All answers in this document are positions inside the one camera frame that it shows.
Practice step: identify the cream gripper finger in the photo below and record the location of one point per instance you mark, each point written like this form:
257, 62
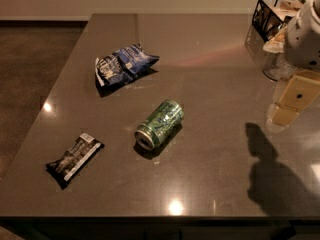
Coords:
279, 118
301, 90

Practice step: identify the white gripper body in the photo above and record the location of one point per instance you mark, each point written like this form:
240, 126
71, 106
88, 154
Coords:
302, 39

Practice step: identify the green soda can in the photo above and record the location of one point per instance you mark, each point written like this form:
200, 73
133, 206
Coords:
154, 130

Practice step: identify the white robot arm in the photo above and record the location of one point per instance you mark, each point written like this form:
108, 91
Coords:
297, 50

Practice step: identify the clear glass jar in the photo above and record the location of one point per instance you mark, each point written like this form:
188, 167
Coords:
275, 65

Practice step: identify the blue chip bag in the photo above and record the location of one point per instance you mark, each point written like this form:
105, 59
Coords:
123, 66

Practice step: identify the black snack bar wrapper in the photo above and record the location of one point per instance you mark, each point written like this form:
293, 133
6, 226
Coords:
74, 159

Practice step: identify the black wire basket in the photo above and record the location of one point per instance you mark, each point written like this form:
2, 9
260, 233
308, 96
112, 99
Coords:
270, 16

